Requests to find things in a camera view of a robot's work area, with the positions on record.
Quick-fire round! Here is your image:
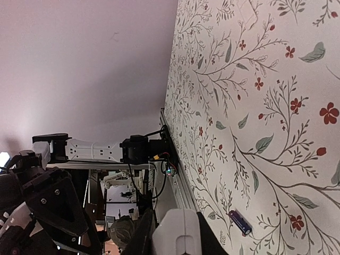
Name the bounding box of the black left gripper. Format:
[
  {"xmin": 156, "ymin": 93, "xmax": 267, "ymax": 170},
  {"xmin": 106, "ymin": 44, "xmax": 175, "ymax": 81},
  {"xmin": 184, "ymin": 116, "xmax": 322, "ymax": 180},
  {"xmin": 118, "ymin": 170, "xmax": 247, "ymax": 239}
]
[{"xmin": 1, "ymin": 150, "xmax": 89, "ymax": 254}]

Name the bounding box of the floral patterned table mat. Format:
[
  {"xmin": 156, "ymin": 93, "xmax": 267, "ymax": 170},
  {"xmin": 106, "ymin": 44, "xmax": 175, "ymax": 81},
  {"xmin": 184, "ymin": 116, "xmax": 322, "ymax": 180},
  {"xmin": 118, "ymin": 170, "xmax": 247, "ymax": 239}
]
[{"xmin": 165, "ymin": 1, "xmax": 339, "ymax": 254}]

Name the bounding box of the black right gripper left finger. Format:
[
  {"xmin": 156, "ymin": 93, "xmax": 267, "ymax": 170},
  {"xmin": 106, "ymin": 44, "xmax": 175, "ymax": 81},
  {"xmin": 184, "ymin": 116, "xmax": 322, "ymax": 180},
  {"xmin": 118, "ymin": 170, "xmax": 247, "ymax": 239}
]
[{"xmin": 122, "ymin": 209, "xmax": 157, "ymax": 255}]

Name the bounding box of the white remote control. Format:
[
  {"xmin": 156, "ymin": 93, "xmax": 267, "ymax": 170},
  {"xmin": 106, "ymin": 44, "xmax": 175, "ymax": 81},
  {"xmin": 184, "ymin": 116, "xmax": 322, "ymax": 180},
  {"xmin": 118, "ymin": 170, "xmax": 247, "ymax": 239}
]
[{"xmin": 151, "ymin": 209, "xmax": 202, "ymax": 255}]

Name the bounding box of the front aluminium rail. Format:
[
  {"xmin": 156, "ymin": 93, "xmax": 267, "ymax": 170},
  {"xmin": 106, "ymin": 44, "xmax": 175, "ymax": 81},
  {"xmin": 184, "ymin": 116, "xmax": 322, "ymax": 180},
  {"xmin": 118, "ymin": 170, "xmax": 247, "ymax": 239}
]
[{"xmin": 155, "ymin": 108, "xmax": 198, "ymax": 221}]

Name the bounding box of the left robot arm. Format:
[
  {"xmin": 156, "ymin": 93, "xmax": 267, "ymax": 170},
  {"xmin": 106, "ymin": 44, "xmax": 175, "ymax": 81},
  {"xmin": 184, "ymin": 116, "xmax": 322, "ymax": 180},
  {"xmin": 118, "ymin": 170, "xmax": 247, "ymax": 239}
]
[{"xmin": 1, "ymin": 133, "xmax": 137, "ymax": 254}]

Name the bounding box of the blue battery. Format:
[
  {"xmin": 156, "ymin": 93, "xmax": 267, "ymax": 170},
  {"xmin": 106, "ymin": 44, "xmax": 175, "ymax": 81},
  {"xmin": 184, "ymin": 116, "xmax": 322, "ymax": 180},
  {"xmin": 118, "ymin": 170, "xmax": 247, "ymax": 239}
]
[{"xmin": 228, "ymin": 210, "xmax": 252, "ymax": 236}]

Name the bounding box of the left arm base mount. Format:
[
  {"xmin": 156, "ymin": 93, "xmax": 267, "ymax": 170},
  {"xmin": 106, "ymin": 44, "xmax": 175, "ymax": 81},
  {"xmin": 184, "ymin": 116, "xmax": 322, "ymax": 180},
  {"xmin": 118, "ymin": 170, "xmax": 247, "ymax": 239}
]
[{"xmin": 145, "ymin": 124, "xmax": 179, "ymax": 176}]

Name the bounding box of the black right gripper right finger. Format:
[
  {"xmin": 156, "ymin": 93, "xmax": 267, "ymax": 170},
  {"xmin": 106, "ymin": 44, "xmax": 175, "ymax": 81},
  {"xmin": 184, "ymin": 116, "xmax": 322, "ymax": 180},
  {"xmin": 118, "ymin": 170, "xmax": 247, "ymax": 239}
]
[{"xmin": 197, "ymin": 212, "xmax": 228, "ymax": 255}]

